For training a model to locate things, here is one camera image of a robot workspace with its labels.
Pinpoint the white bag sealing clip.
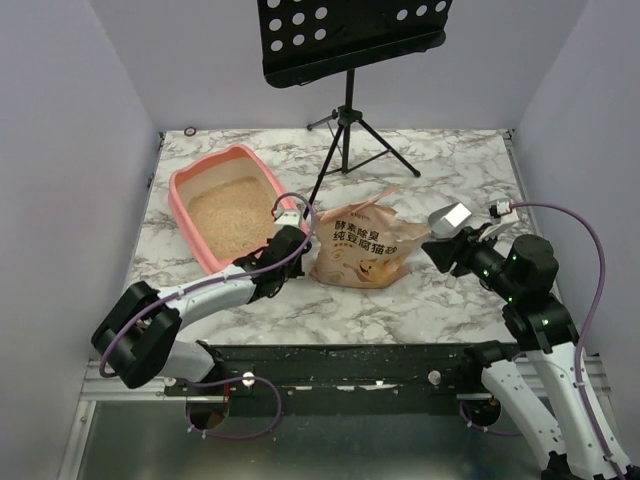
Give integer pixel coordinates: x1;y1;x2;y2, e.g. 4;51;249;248
445;275;457;288

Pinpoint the metal litter scoop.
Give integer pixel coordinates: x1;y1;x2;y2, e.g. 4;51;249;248
427;202;472;240

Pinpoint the pink litter box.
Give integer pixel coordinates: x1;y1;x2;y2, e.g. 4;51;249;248
168;144;286;274

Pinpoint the orange cat litter bag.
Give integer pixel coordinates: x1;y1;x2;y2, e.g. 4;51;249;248
311;185;431;289

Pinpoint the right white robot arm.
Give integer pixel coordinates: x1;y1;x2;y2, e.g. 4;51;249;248
422;227;639;479

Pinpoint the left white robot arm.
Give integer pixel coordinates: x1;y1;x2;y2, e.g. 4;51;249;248
91;226;310;389

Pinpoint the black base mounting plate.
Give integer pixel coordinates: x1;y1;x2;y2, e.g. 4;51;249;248
139;343;543;424

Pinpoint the black music stand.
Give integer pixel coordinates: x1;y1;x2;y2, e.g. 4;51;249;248
257;0;452;202

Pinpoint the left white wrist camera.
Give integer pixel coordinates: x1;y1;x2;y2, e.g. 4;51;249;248
272;208;304;231

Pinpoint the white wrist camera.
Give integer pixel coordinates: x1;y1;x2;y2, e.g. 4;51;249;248
272;208;304;231
479;199;519;241

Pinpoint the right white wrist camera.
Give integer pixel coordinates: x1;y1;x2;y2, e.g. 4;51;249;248
479;199;519;241

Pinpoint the aluminium frame rail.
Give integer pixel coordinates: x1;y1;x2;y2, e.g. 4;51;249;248
79;358;174;401

